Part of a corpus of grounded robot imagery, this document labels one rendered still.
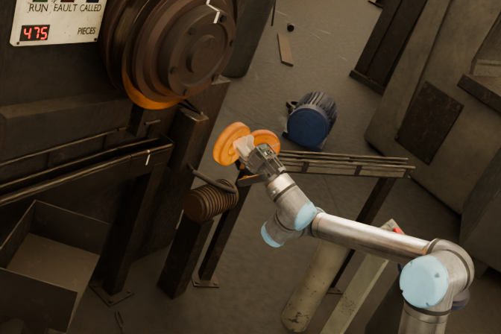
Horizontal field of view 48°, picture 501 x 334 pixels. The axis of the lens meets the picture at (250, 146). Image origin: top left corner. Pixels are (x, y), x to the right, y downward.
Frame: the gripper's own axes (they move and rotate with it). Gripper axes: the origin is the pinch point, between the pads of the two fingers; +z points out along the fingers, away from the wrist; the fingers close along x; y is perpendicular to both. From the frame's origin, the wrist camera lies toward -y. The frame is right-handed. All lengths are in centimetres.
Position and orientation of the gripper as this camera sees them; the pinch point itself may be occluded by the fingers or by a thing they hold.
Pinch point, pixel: (234, 139)
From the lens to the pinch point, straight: 188.6
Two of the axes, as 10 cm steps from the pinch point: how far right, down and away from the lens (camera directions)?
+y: 5.4, -6.5, -5.4
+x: -5.8, 1.9, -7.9
